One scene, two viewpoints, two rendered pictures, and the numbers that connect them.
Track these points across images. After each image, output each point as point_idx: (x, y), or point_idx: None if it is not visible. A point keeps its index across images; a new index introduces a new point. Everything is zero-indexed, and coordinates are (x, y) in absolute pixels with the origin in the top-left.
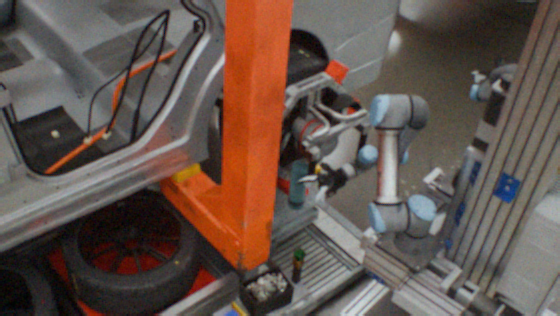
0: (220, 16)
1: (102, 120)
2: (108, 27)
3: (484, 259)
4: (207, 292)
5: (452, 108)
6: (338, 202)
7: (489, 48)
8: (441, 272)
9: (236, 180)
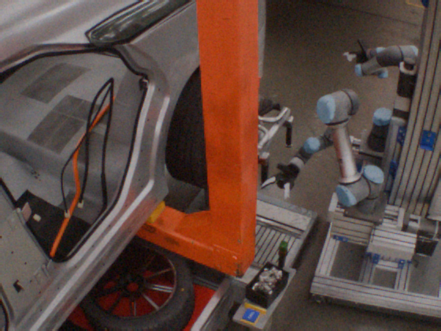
0: (160, 68)
1: (64, 191)
2: (37, 108)
3: (416, 195)
4: (214, 303)
5: (303, 79)
6: (259, 186)
7: (303, 25)
8: (391, 216)
9: (228, 207)
